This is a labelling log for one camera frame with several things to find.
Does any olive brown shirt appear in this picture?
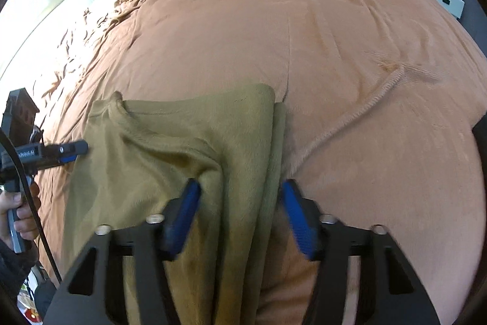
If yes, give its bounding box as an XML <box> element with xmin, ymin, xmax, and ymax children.
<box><xmin>62</xmin><ymin>84</ymin><xmax>286</xmax><ymax>324</ymax></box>

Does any dark sleeve left forearm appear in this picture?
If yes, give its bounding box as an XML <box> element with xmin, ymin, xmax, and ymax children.
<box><xmin>0</xmin><ymin>241</ymin><xmax>39</xmax><ymax>304</ymax></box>

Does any person's left hand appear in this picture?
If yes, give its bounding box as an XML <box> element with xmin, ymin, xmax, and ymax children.
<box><xmin>0</xmin><ymin>191</ymin><xmax>39</xmax><ymax>250</ymax></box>

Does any orange-brown bed blanket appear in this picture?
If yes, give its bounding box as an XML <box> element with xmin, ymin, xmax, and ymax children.
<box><xmin>39</xmin><ymin>0</ymin><xmax>486</xmax><ymax>324</ymax></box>

